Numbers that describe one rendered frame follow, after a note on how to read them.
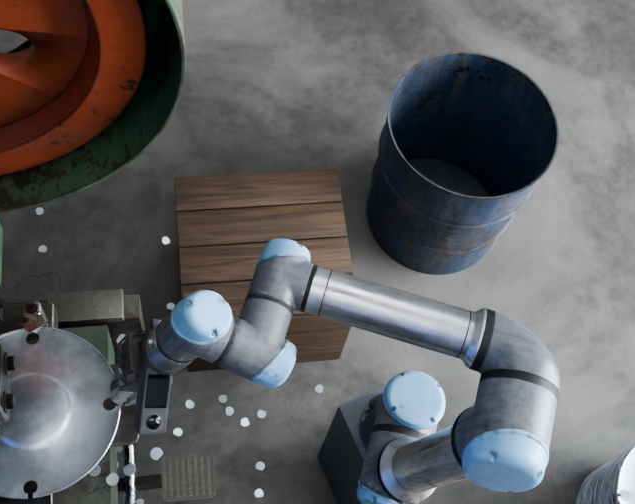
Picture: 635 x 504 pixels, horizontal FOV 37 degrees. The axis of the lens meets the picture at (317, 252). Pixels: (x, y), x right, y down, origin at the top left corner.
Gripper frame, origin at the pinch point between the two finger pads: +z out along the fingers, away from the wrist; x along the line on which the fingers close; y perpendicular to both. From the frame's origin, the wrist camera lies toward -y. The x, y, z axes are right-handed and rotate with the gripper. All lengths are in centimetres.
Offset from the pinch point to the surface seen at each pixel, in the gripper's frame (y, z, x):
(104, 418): -1.8, 2.4, 2.3
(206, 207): 59, 32, -37
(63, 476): -10.6, 5.3, 8.6
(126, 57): 33, -47, 14
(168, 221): 74, 68, -43
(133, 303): 25.1, 14.8, -9.5
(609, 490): -17, 7, -118
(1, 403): -2.9, -8.2, 21.7
